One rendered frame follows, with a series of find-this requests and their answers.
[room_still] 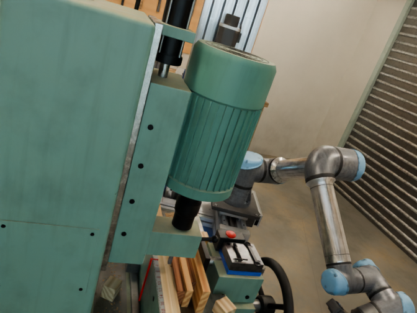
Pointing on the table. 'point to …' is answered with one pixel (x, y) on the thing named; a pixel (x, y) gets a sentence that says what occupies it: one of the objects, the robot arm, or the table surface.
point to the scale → (159, 285)
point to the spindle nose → (185, 212)
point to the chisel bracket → (173, 239)
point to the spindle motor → (218, 119)
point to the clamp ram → (206, 256)
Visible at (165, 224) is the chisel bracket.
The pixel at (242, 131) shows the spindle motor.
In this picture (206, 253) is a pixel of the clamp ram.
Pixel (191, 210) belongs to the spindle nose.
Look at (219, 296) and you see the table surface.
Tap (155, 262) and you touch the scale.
